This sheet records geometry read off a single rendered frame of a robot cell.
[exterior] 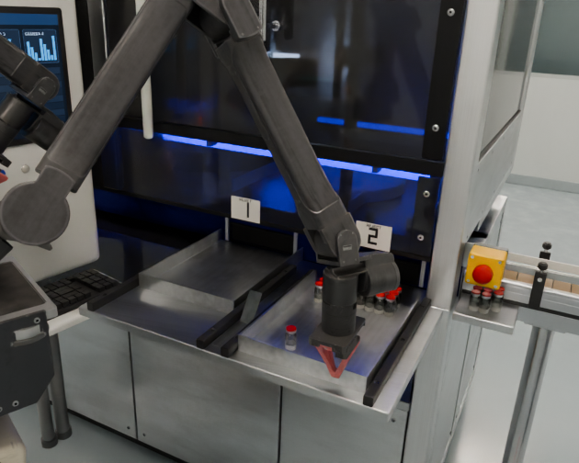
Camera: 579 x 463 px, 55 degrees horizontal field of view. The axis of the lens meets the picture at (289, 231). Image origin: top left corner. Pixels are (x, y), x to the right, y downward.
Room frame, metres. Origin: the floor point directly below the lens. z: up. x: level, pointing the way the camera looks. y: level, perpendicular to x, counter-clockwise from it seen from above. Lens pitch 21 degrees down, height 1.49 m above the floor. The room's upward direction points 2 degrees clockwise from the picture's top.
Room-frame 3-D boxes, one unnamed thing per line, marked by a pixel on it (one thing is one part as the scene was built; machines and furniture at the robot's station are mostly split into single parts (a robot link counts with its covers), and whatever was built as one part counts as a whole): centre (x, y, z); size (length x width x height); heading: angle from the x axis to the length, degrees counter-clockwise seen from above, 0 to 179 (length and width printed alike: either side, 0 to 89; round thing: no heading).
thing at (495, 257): (1.10, -0.43, 0.99); 0.08 x 0.07 x 0.07; 154
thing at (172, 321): (1.12, 0.03, 0.87); 0.70 x 0.48 x 0.02; 64
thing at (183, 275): (1.25, 0.15, 0.90); 0.34 x 0.26 x 0.04; 154
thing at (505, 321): (1.13, -0.46, 0.87); 0.14 x 0.13 x 0.02; 154
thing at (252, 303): (0.98, 0.10, 0.91); 0.14 x 0.03 x 0.06; 153
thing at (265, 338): (1.00, -0.10, 0.90); 0.34 x 0.26 x 0.04; 153
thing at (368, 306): (1.10, -0.15, 0.90); 0.18 x 0.02 x 0.05; 63
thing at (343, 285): (0.82, -0.09, 1.08); 0.07 x 0.06 x 0.07; 117
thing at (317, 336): (0.81, -0.09, 1.02); 0.10 x 0.07 x 0.07; 155
